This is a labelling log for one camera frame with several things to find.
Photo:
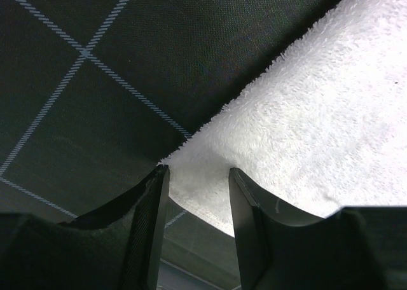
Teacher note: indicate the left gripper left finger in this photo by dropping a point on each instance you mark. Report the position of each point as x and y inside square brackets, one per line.
[115, 246]

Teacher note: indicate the large white towel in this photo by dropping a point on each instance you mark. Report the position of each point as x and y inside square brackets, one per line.
[323, 126]

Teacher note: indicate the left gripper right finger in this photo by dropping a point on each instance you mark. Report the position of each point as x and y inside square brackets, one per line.
[280, 246]

